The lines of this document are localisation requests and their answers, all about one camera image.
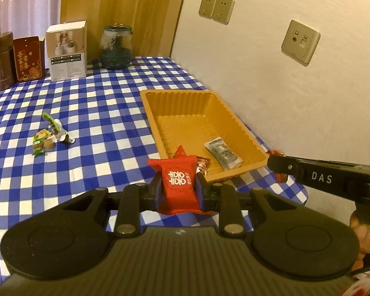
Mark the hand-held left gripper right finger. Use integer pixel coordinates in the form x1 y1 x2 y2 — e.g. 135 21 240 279
195 173 296 238

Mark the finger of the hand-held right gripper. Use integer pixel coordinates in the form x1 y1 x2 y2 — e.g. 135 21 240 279
267 155 303 185

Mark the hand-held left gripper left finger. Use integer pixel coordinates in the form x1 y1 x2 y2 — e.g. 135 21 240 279
62 173 162 238

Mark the red snack packet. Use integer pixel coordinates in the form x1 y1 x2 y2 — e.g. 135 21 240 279
148 146 204 216

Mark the small orange candy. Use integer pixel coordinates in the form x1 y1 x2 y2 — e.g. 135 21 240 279
196 156 211 176

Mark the grey silver snack packet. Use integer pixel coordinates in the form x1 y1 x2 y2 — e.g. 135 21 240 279
204 136 243 171

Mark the orange plastic tray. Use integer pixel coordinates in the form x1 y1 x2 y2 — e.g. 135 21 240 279
140 89 269 184

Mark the white silver candy wrapper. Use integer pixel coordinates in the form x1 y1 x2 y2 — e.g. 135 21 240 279
55 120 76 144

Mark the green yellow candy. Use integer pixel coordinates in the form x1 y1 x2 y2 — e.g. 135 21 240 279
33 129 54 155

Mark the blue white checkered tablecloth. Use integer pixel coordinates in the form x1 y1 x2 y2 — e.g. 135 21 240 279
0 56 309 284

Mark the red white garment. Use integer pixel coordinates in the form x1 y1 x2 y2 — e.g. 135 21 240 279
342 268 370 296

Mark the dark green glass jar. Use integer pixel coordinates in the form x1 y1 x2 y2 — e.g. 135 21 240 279
99 23 133 70

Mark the white product box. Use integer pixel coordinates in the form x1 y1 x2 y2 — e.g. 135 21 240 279
46 21 87 81

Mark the dark red gift box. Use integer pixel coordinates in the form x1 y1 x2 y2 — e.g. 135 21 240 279
13 36 45 82

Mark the wooden door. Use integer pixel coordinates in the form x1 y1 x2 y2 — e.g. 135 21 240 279
60 0 190 59

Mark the brown metal canister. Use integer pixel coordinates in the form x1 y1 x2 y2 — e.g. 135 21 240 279
0 31 15 91

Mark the beige wall data socket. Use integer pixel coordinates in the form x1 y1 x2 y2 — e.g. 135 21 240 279
280 20 321 65

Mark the beige wall power socket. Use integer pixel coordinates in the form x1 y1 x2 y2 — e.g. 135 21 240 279
212 0 235 23
199 0 217 17

